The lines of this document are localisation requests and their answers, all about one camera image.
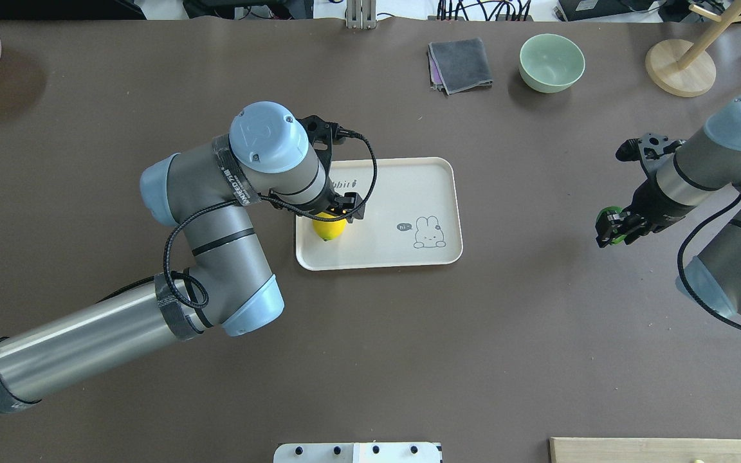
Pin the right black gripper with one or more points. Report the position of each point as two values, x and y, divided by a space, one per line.
652 204

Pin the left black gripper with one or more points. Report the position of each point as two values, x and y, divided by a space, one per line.
349 207

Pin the yellow lemon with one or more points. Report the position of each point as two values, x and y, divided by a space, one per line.
328 231

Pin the green lime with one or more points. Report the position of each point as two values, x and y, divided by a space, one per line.
607 226

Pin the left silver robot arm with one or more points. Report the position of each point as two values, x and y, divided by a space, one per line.
214 271

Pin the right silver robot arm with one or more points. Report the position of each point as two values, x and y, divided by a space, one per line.
681 175

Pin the white rabbit print tray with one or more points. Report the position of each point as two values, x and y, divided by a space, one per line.
411 219

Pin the purple cloth underneath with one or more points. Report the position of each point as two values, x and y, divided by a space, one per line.
436 80

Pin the wooden mug tree stand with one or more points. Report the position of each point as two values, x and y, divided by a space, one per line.
683 68

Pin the mint green bowl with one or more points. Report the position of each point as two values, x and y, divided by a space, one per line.
550 63

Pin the grey folded cloth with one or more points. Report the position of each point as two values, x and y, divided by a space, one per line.
463 64

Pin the bamboo cutting board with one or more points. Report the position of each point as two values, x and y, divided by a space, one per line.
573 449

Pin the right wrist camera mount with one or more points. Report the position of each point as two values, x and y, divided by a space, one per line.
650 150

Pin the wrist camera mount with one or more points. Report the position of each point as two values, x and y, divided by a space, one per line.
322 135
650 150

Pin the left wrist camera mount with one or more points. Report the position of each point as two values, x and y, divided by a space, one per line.
322 135

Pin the aluminium frame post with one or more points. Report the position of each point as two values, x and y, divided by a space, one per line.
361 14

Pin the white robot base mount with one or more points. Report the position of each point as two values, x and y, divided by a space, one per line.
359 452

